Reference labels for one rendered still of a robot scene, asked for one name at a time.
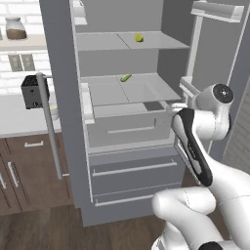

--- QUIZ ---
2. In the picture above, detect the glass of lemonade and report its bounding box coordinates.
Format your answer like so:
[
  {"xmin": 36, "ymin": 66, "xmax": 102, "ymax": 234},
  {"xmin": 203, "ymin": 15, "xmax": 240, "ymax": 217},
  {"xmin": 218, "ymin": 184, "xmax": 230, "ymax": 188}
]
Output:
[{"xmin": 49, "ymin": 103, "xmax": 62, "ymax": 121}]

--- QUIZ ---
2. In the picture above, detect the grey left fridge door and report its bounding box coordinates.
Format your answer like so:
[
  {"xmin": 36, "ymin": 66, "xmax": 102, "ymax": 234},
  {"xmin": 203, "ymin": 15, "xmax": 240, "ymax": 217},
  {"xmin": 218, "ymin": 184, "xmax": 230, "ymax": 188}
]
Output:
[{"xmin": 38, "ymin": 0, "xmax": 83, "ymax": 209}]

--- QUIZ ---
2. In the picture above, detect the grey fridge door handle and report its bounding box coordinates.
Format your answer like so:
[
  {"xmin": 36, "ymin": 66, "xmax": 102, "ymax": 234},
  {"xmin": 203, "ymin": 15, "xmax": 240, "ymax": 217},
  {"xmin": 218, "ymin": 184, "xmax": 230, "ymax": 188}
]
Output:
[{"xmin": 35, "ymin": 71, "xmax": 63, "ymax": 181}]

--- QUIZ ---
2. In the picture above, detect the grey right fridge door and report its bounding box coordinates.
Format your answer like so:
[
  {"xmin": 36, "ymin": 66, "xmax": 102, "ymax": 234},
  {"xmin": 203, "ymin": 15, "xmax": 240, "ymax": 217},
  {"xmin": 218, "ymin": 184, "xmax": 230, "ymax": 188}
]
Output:
[{"xmin": 185, "ymin": 0, "xmax": 250, "ymax": 164}]

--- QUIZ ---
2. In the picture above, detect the white crisper drawer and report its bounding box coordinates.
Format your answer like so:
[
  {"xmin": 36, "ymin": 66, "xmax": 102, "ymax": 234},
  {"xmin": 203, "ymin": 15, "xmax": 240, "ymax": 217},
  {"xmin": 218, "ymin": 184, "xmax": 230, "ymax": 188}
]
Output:
[{"xmin": 85, "ymin": 101, "xmax": 177, "ymax": 149}]

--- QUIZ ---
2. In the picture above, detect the silver cupboard door handle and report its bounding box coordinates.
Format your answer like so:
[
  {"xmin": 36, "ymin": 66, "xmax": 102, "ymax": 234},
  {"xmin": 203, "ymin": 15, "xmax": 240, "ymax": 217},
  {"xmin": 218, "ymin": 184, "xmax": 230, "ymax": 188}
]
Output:
[
  {"xmin": 0, "ymin": 171, "xmax": 8, "ymax": 190},
  {"xmin": 7, "ymin": 161, "xmax": 21, "ymax": 188}
]

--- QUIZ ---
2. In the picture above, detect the black toaster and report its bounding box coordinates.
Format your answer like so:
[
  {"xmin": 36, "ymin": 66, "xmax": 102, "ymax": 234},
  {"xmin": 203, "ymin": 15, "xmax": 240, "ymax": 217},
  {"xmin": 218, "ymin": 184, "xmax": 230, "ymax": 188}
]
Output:
[{"xmin": 21, "ymin": 74, "xmax": 51, "ymax": 110}]

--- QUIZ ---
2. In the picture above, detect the grey fridge body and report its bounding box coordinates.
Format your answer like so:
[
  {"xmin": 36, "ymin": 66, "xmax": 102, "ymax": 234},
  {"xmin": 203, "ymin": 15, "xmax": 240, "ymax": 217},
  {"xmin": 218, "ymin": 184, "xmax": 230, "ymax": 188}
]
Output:
[{"xmin": 69, "ymin": 0, "xmax": 196, "ymax": 228}]

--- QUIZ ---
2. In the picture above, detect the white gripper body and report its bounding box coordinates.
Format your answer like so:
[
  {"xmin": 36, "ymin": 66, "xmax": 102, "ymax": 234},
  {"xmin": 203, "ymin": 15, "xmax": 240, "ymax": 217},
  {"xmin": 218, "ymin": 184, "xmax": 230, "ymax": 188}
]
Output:
[{"xmin": 167, "ymin": 102, "xmax": 188, "ymax": 114}]

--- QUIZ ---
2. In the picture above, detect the grey freezer drawer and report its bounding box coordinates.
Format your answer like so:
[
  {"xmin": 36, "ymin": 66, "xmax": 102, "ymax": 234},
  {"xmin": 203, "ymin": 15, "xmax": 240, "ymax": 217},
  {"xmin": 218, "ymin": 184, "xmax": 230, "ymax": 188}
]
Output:
[
  {"xmin": 80, "ymin": 184, "xmax": 184, "ymax": 228},
  {"xmin": 88, "ymin": 149, "xmax": 187, "ymax": 196}
]

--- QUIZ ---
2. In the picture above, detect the brown cupboard door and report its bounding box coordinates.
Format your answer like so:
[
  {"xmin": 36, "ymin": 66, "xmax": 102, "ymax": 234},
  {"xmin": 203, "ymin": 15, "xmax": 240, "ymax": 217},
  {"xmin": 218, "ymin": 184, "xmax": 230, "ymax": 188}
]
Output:
[
  {"xmin": 4, "ymin": 149, "xmax": 74, "ymax": 211},
  {"xmin": 0, "ymin": 138, "xmax": 21, "ymax": 217}
]

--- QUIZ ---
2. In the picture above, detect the grey fridge door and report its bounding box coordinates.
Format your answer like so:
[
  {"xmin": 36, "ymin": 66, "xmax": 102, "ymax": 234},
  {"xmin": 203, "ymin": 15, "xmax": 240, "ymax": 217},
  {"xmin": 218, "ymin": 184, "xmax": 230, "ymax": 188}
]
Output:
[
  {"xmin": 38, "ymin": 0, "xmax": 83, "ymax": 209},
  {"xmin": 185, "ymin": 0, "xmax": 250, "ymax": 164}
]

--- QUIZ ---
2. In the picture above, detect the silver freezer drawer handle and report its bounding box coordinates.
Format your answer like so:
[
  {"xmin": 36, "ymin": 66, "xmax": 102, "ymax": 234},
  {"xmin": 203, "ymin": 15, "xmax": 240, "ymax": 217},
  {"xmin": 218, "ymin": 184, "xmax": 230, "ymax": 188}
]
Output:
[
  {"xmin": 94, "ymin": 193, "xmax": 156, "ymax": 208},
  {"xmin": 91, "ymin": 161, "xmax": 179, "ymax": 178}
]

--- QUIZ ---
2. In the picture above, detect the glass fridge shelf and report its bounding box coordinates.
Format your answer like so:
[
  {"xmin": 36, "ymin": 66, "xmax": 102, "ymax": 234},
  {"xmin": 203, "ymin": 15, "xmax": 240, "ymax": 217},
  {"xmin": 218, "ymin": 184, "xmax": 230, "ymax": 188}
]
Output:
[
  {"xmin": 80, "ymin": 72, "xmax": 182, "ymax": 107},
  {"xmin": 75, "ymin": 30, "xmax": 190, "ymax": 53}
]

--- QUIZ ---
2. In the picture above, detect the brown drawer front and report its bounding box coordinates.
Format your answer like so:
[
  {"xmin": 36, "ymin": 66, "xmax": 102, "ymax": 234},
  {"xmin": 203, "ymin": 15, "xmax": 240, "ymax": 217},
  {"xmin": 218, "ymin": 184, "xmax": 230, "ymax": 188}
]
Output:
[{"xmin": 4, "ymin": 133, "xmax": 63, "ymax": 156}]

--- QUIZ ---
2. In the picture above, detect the pale wall shelf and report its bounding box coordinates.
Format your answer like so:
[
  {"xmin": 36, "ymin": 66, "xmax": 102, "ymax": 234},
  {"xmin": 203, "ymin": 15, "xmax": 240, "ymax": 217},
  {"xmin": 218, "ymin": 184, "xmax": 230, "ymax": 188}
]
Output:
[{"xmin": 0, "ymin": 33, "xmax": 48, "ymax": 53}]

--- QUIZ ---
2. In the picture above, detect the grey wall socket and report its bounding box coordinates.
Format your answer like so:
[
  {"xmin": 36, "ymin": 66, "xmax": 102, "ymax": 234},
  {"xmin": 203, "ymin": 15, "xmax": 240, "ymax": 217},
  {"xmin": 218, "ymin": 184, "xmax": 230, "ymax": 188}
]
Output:
[
  {"xmin": 8, "ymin": 54, "xmax": 23, "ymax": 72},
  {"xmin": 21, "ymin": 53, "xmax": 36, "ymax": 71}
]

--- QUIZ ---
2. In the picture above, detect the glass jar with brown contents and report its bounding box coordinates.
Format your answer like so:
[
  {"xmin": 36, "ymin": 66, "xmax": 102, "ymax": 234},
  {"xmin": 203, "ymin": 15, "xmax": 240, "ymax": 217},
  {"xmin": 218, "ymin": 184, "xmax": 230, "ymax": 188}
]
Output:
[{"xmin": 4, "ymin": 16, "xmax": 27, "ymax": 41}]

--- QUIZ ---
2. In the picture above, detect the green cucumber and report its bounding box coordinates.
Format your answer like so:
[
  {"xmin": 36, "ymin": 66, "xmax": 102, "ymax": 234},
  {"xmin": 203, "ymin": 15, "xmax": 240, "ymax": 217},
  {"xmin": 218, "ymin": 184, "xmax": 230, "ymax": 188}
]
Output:
[{"xmin": 119, "ymin": 73, "xmax": 133, "ymax": 83}]

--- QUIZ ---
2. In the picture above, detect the white door bin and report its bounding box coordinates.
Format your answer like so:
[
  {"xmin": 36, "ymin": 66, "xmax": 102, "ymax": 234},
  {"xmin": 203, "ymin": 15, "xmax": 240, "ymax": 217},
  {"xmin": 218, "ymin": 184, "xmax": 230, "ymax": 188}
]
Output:
[
  {"xmin": 80, "ymin": 82, "xmax": 96, "ymax": 125},
  {"xmin": 71, "ymin": 0, "xmax": 89, "ymax": 26},
  {"xmin": 179, "ymin": 76, "xmax": 203, "ymax": 100},
  {"xmin": 190, "ymin": 0, "xmax": 245, "ymax": 23}
]

